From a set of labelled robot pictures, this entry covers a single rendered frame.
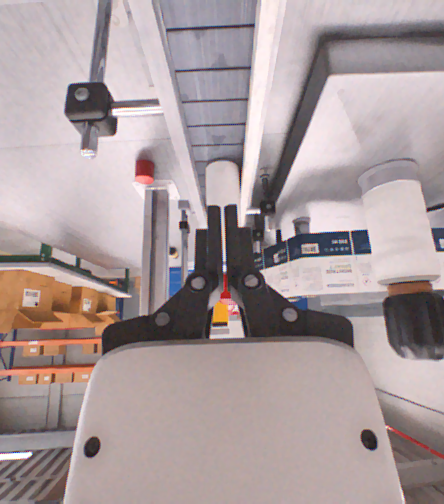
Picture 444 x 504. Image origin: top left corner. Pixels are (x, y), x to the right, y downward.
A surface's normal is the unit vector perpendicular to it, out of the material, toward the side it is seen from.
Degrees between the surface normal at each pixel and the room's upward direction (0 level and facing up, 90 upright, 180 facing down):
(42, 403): 90
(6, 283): 89
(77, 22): 0
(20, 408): 90
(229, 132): 0
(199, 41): 0
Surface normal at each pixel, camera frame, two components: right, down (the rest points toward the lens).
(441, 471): 0.10, -0.25
